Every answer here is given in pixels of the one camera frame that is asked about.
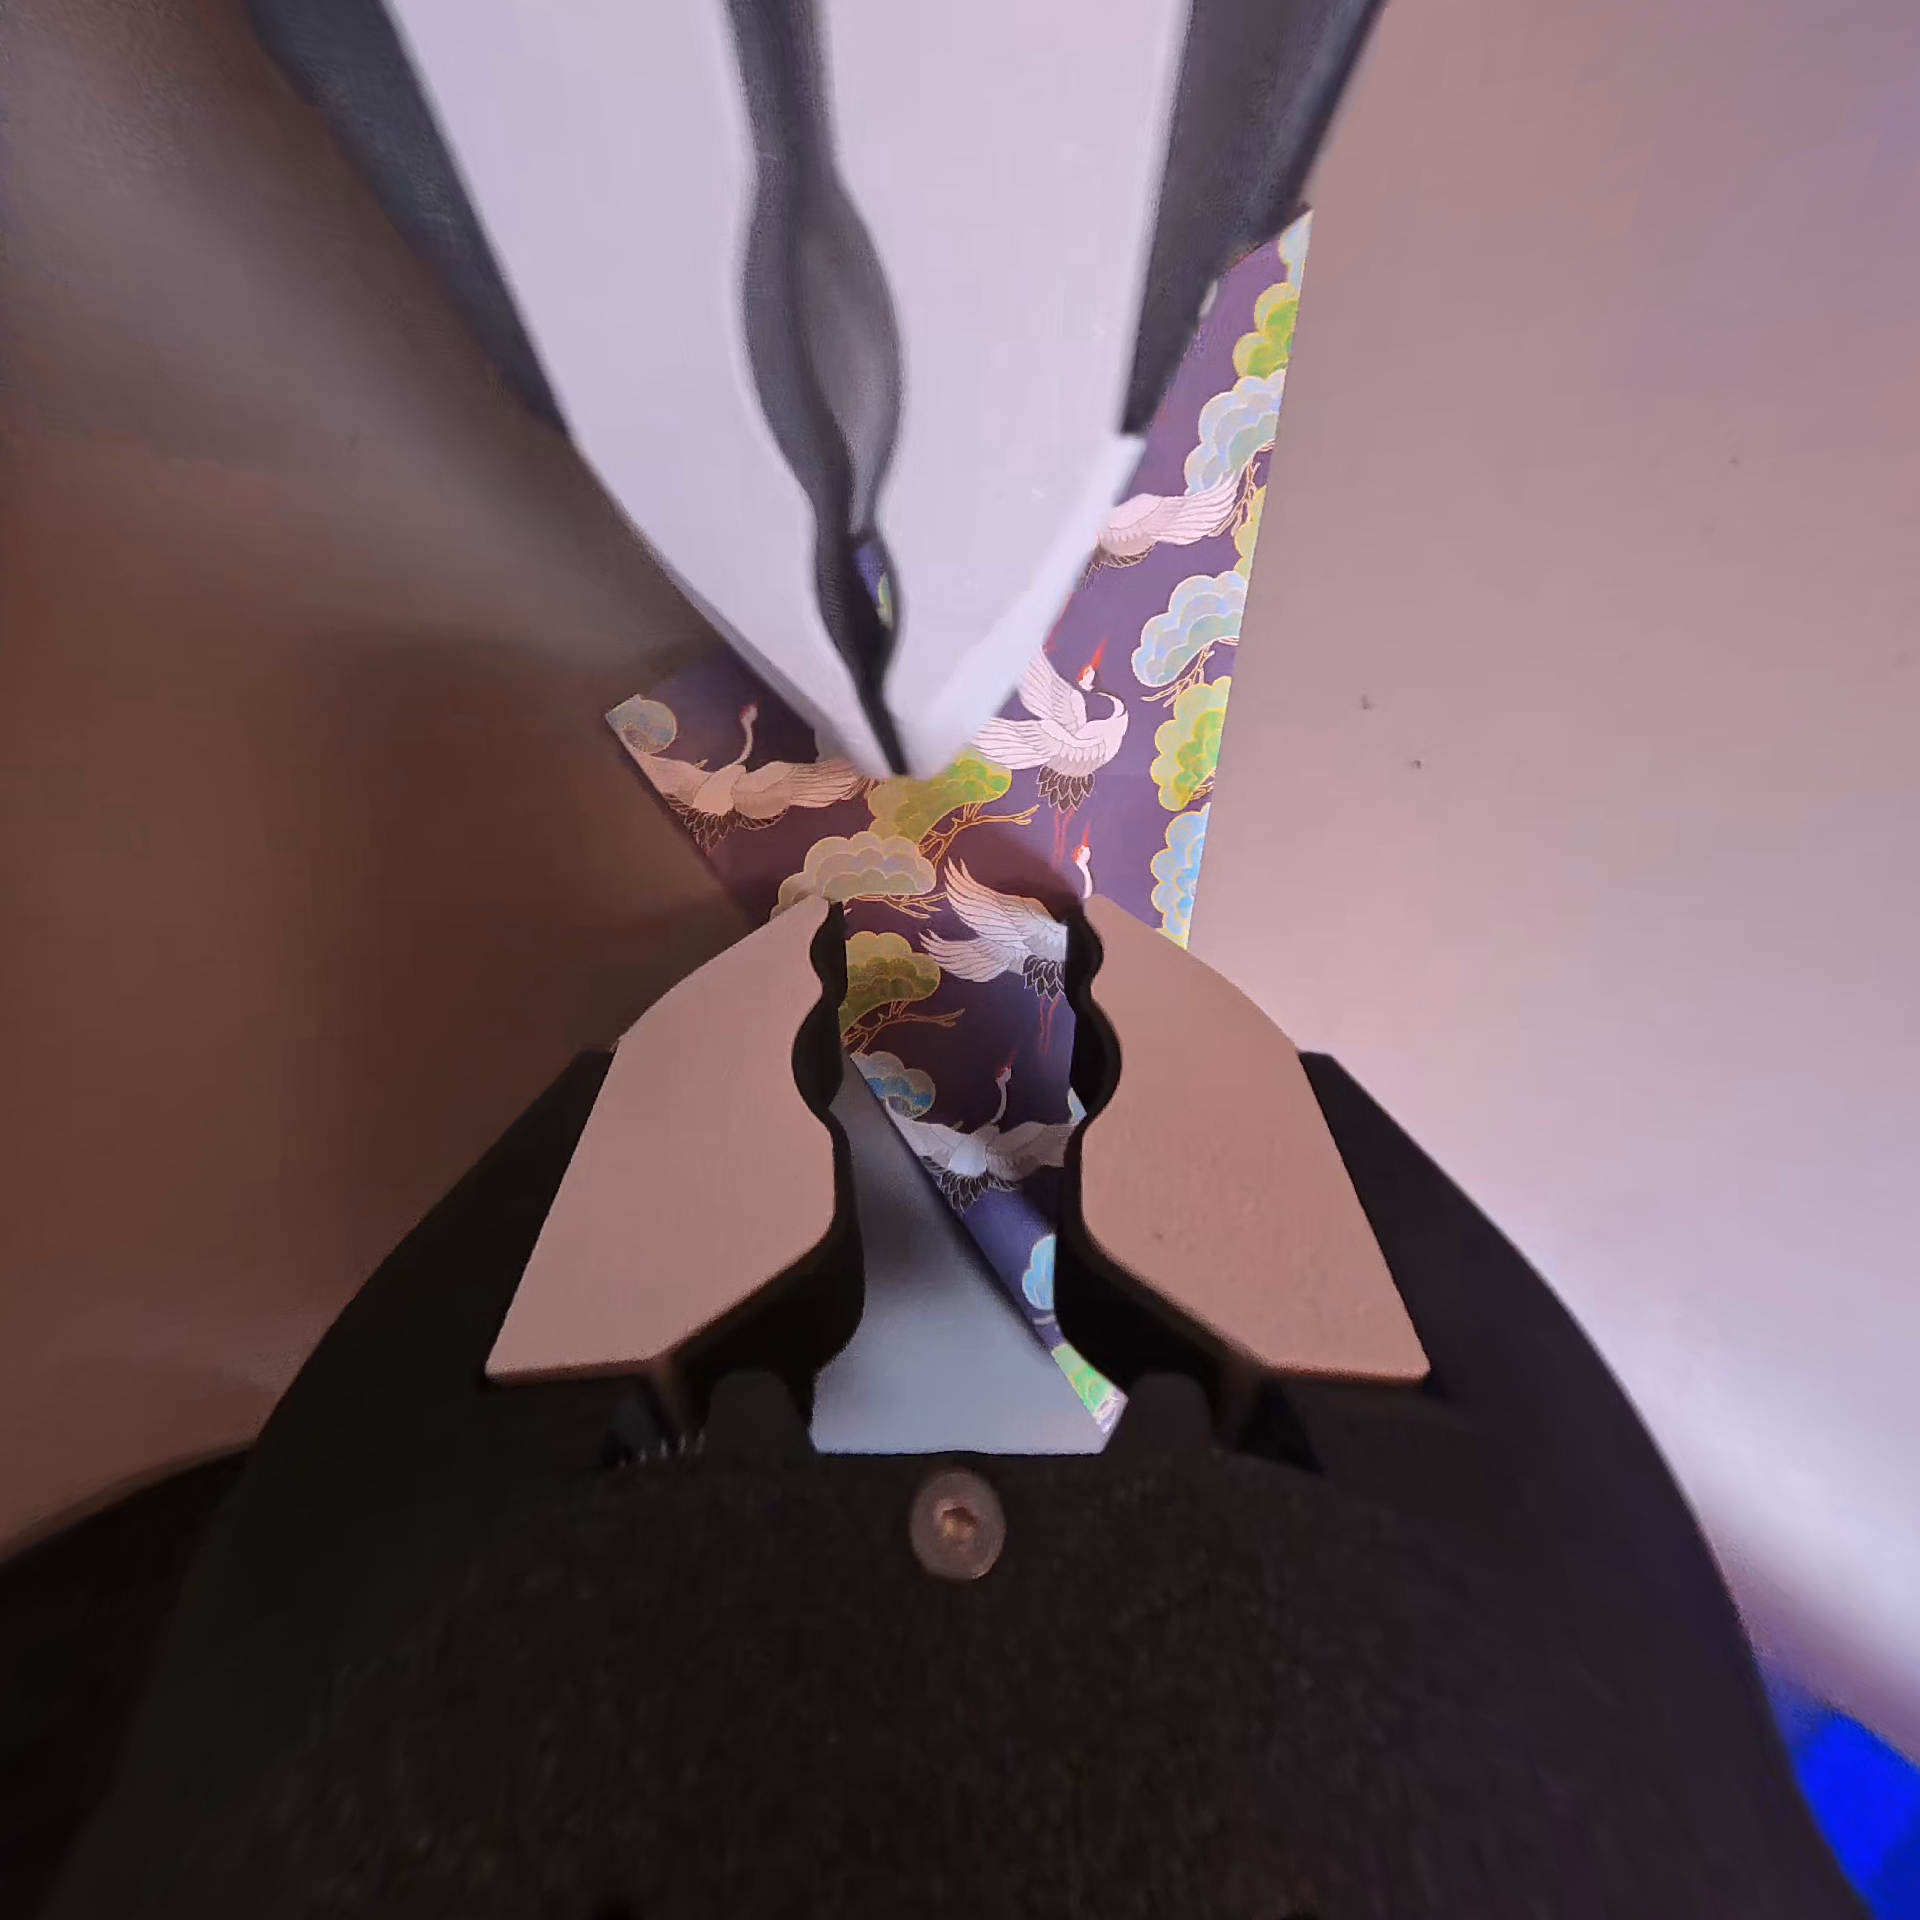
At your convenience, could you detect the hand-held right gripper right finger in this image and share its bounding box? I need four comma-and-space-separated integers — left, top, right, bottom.
1051, 891, 1438, 1414

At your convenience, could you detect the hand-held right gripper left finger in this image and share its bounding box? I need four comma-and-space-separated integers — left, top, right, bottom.
481, 895, 872, 1418

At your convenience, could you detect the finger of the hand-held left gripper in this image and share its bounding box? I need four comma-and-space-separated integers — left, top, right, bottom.
385, 0, 910, 780
805, 0, 1202, 773

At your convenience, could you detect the purple crane patterned paper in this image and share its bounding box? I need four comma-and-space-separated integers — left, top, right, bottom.
599, 210, 1324, 1457

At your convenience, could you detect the blue plastic bin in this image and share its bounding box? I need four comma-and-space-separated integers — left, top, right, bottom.
1764, 1667, 1920, 1876

